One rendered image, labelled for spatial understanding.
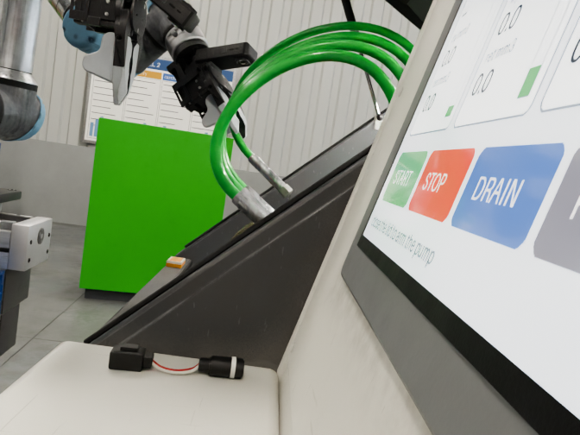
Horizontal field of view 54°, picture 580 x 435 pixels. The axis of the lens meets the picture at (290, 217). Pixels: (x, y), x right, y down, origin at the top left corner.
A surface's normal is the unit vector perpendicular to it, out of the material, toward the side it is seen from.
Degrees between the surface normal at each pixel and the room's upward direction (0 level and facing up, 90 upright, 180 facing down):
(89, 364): 0
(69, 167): 90
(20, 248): 90
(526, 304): 76
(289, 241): 90
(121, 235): 90
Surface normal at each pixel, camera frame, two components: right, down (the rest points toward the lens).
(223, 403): 0.15, -0.98
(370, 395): -0.92, -0.38
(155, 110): 0.08, 0.11
